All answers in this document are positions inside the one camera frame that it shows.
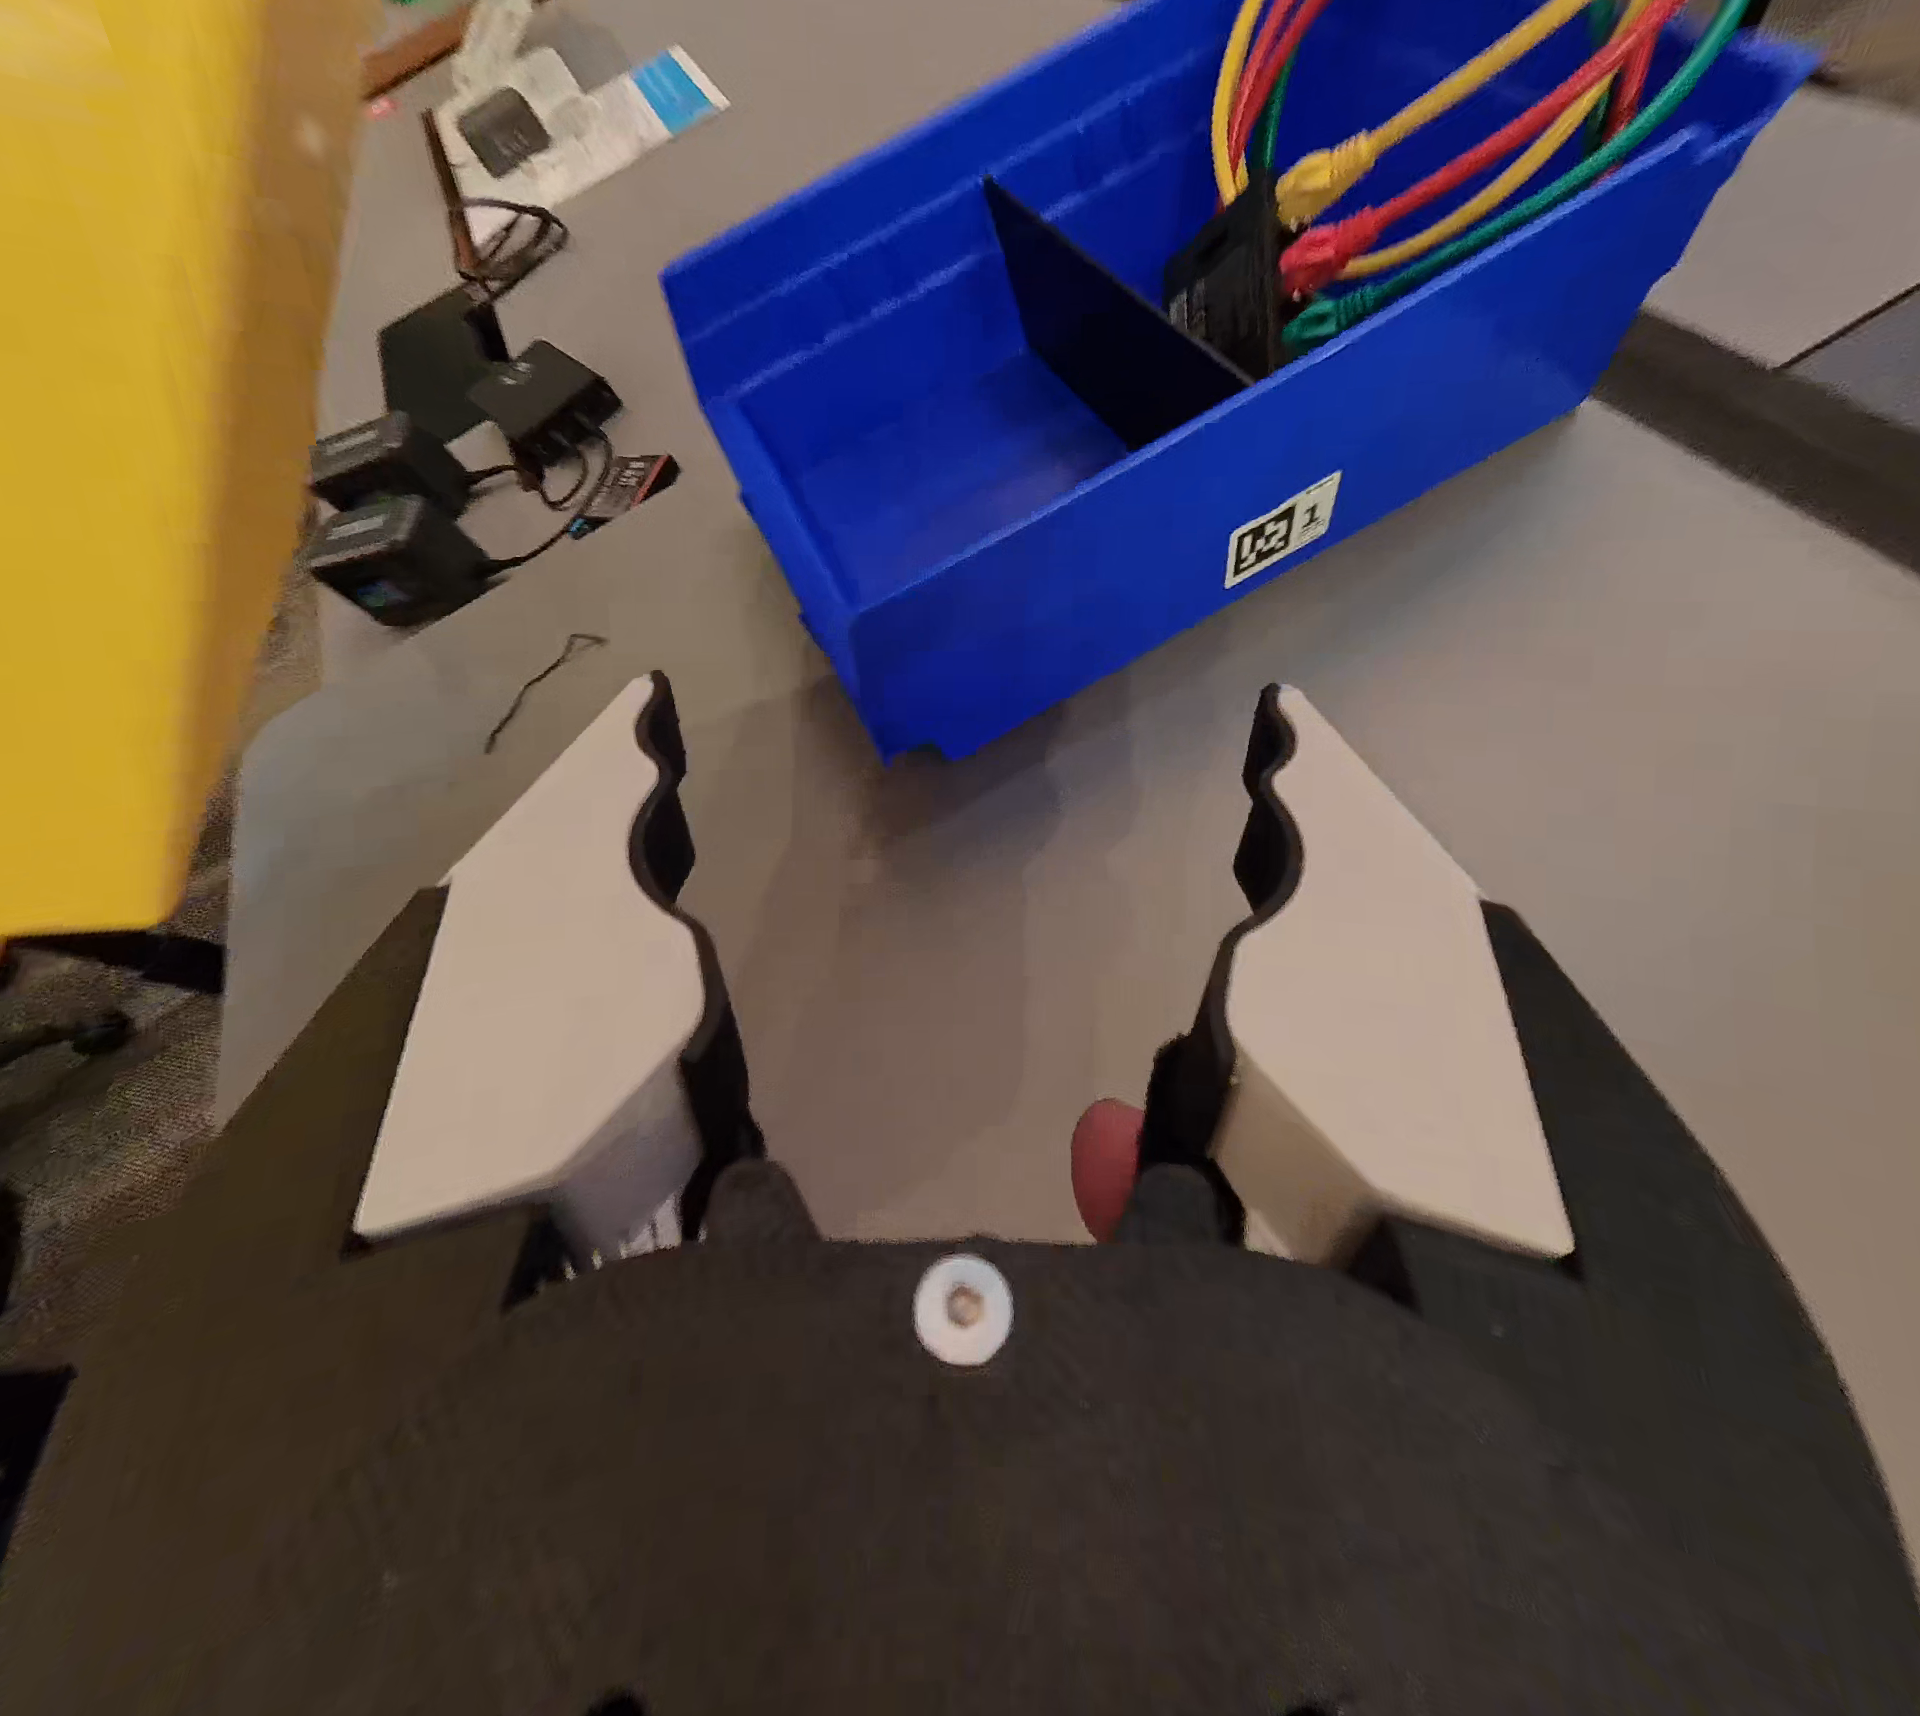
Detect blue plastic bin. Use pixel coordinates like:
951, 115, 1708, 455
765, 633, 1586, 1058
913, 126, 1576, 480
660, 0, 1824, 766

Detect red black card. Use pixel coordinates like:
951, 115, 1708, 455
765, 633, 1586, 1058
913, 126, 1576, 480
577, 452, 680, 522

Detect black bin divider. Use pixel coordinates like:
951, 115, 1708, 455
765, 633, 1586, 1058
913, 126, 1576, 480
983, 179, 1261, 455

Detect red ethernet cable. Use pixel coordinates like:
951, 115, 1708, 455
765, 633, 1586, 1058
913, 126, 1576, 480
1237, 0, 1795, 301

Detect green ethernet cable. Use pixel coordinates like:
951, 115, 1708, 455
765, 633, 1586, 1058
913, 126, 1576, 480
1261, 0, 1788, 357

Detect black network switch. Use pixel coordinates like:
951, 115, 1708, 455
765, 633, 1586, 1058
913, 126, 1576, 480
1162, 179, 1296, 380

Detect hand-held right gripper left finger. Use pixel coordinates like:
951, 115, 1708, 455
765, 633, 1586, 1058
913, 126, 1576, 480
353, 670, 761, 1277

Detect thin black wire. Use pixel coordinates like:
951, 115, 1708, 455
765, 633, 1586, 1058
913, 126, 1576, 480
483, 633, 611, 757

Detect black battery charger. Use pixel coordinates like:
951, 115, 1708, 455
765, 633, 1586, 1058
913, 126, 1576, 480
301, 492, 499, 631
307, 411, 471, 518

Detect black device stand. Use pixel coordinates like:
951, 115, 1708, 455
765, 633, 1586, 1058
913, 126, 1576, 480
378, 290, 521, 428

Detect black cable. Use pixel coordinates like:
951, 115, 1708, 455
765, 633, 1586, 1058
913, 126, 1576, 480
446, 198, 573, 304

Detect yellow ethernet cable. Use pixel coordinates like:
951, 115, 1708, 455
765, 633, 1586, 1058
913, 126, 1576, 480
1213, 0, 1759, 279

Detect yellow plastic bin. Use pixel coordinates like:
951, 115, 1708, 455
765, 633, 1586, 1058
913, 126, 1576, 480
0, 0, 411, 942

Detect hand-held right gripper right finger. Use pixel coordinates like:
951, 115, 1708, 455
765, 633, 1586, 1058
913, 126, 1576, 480
1136, 680, 1581, 1268

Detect white paper leaflets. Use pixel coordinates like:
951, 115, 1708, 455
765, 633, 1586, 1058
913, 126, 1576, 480
435, 42, 732, 249

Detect small black box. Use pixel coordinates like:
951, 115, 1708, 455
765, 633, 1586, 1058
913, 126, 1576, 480
457, 89, 550, 180

